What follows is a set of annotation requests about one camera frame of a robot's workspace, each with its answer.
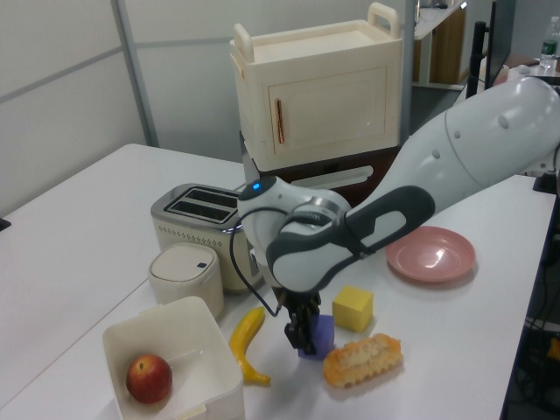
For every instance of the yellow foam cube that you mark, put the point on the yellow foam cube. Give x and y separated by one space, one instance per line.
352 308

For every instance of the purple foam cube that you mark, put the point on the purple foam cube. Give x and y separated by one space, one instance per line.
324 337

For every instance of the cream toy cabinet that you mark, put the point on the cream toy cabinet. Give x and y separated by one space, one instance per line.
332 100

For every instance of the red peach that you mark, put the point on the red peach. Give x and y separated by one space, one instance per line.
149 378

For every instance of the chrome and cream toaster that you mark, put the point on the chrome and cream toaster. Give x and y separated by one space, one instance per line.
192 236

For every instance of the small white lidded bin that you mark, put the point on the small white lidded bin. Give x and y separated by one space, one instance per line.
184 271

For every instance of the pink plate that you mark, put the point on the pink plate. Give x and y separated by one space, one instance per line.
431 256

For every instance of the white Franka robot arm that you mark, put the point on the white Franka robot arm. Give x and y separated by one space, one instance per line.
481 131

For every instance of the wooden background shelf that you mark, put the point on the wooden background shelf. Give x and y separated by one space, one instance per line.
442 44

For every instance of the long toasted bread roll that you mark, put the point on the long toasted bread roll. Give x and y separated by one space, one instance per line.
363 359

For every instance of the white plastic open box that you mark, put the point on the white plastic open box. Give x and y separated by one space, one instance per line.
175 328

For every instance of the clear plastic water bottle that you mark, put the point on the clear plastic water bottle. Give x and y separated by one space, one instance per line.
549 44

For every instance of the yellow banana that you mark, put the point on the yellow banana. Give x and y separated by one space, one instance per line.
245 337

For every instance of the black object at table edge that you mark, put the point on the black object at table edge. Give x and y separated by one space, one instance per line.
4 224

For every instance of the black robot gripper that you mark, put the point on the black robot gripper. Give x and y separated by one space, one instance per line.
297 304

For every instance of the black computer monitor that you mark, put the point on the black computer monitor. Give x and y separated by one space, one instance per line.
496 39

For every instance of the dark brown cabinet base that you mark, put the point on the dark brown cabinet base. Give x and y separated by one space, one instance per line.
341 175

